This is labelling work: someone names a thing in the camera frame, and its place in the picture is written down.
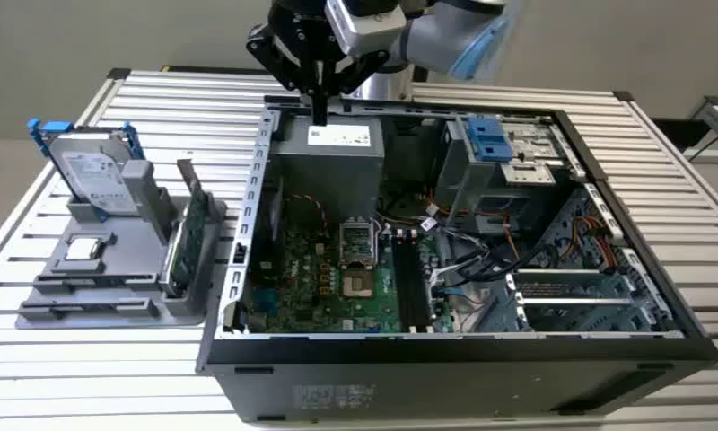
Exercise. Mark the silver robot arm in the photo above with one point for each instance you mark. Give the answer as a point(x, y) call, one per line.
point(431, 40)

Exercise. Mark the black PC case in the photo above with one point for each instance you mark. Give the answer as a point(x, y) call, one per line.
point(455, 386)

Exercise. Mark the black RAM slot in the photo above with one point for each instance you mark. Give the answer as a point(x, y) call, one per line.
point(408, 283)
point(424, 283)
point(416, 283)
point(402, 283)

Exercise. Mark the silver metal disk bay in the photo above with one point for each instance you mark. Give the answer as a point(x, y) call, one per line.
point(575, 287)

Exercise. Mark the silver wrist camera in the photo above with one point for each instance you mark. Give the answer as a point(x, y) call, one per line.
point(371, 27)

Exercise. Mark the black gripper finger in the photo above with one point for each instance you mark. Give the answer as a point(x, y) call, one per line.
point(275, 54)
point(359, 72)

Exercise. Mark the blue plastic drive latch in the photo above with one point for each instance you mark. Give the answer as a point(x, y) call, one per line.
point(488, 139)

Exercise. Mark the silver CPU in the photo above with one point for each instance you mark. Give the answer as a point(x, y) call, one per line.
point(83, 249)

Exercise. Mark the hard disk in blue carrier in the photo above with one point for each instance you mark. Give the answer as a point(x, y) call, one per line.
point(92, 175)

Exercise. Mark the grey power supply unit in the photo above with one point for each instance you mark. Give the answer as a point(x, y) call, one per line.
point(330, 179)

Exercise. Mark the silver drive cage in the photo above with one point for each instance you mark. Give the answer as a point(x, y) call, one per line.
point(527, 175)

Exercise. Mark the green motherboard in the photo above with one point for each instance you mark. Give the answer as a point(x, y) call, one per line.
point(299, 287)

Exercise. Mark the grey parts rack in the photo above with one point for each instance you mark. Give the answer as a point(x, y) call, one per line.
point(132, 251)

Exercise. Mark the green graphics card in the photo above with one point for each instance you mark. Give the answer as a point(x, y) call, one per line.
point(192, 233)

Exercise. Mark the CPU socket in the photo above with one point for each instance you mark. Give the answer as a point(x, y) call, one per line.
point(359, 285)

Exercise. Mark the blue VGA port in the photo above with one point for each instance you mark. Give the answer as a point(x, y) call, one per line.
point(264, 301)

